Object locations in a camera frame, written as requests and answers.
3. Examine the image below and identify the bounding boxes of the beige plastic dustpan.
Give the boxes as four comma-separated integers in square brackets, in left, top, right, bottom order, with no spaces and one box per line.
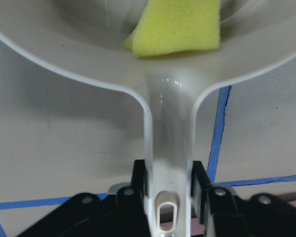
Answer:
[0,0,296,237]

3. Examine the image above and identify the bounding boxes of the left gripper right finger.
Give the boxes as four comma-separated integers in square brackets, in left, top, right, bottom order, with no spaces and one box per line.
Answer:
[191,161,296,237]

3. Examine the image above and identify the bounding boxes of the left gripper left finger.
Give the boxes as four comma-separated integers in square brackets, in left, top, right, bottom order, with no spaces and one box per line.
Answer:
[20,160,150,237]

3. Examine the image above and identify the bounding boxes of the yellow sponge piece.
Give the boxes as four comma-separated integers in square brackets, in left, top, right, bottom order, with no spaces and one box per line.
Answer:
[123,0,221,57]

